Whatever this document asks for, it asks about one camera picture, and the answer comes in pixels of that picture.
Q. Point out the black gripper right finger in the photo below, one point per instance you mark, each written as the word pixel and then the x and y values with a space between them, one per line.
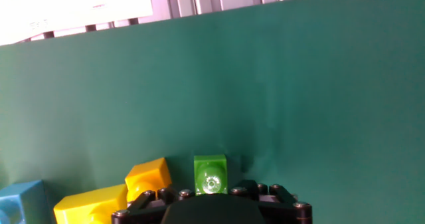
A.
pixel 282 207

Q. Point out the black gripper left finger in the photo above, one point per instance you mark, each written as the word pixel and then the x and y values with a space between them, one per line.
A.
pixel 149 207

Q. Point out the green two-stud block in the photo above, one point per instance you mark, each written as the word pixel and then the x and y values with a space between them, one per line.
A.
pixel 210 167

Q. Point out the yellow two-stud block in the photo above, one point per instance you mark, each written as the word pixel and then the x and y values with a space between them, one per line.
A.
pixel 147 174

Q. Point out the lime yellow large block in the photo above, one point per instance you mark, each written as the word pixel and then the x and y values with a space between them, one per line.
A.
pixel 89 204

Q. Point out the light blue three-stud block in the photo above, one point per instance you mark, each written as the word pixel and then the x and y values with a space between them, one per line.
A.
pixel 23 200

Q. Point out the green table mat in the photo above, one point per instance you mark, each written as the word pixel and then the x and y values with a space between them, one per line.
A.
pixel 232 84

